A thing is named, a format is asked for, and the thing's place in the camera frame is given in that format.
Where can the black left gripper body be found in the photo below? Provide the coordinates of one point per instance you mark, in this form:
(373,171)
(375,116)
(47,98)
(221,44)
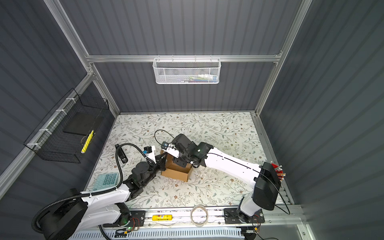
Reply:
(153,169)

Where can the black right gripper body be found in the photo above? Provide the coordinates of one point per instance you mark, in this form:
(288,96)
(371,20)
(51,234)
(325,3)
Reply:
(182,159)

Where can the brown cardboard paper box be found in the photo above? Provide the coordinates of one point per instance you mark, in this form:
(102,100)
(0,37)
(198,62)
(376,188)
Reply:
(176,172)

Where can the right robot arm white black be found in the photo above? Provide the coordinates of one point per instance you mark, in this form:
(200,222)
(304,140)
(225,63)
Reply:
(263,179)

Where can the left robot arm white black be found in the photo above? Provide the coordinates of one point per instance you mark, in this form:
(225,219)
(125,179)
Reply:
(78,211)

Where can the black marker on table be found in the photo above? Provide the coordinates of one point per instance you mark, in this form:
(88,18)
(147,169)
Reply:
(122,156)

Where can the clear tape roll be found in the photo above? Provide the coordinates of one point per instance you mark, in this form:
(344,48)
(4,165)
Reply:
(199,216)

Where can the yellow ruler in basket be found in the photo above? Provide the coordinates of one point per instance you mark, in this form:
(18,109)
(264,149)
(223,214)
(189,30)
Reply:
(88,141)

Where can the items in white basket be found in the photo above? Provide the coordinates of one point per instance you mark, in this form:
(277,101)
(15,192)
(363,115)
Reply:
(200,79)

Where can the black flat pad in basket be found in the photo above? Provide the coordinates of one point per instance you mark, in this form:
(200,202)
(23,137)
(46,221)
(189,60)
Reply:
(82,124)

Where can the red pencil cup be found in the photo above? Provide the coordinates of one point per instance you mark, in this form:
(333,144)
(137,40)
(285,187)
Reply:
(279,171)

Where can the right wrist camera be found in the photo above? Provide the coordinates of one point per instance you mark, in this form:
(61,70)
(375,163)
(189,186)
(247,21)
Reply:
(170,149)

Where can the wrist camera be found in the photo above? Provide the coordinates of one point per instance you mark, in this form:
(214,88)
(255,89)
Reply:
(170,149)
(149,152)

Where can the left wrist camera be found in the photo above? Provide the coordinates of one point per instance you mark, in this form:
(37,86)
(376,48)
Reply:
(149,152)

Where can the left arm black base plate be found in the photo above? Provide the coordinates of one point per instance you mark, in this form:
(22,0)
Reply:
(135,219)

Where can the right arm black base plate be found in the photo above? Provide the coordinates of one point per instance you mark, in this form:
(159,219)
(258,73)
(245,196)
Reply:
(235,216)

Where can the white wire mesh basket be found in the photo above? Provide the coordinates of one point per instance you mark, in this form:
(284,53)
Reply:
(168,73)

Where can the black wire mesh basket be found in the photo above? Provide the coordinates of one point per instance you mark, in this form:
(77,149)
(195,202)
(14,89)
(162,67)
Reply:
(50,143)

